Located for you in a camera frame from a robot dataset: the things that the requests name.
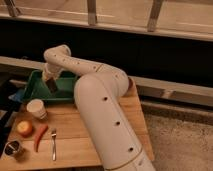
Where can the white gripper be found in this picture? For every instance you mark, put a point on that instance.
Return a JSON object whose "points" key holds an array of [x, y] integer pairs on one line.
{"points": [[51, 72]]}

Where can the black eraser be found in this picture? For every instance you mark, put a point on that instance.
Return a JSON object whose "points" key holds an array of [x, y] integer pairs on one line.
{"points": [[51, 84]]}

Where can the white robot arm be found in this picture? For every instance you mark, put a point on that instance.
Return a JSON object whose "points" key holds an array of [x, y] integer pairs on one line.
{"points": [[96, 94]]}

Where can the green plastic tray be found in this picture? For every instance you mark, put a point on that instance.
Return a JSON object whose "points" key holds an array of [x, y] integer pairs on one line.
{"points": [[37, 89]]}

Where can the white paper cup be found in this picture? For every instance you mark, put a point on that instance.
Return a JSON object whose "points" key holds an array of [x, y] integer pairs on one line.
{"points": [[37, 109]]}

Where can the blue object left edge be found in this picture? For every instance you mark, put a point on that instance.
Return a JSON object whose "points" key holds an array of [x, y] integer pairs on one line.
{"points": [[18, 96]]}

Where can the silver metal fork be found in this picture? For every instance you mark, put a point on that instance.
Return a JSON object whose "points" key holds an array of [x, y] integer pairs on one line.
{"points": [[53, 137]]}

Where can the red chili pepper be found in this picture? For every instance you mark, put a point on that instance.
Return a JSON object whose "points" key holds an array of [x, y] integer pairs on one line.
{"points": [[39, 133]]}

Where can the red yellow apple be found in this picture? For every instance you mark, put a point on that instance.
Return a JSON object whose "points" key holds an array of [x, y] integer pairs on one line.
{"points": [[24, 128]]}

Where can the dark tin can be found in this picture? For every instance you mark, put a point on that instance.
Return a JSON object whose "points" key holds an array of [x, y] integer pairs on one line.
{"points": [[13, 149]]}

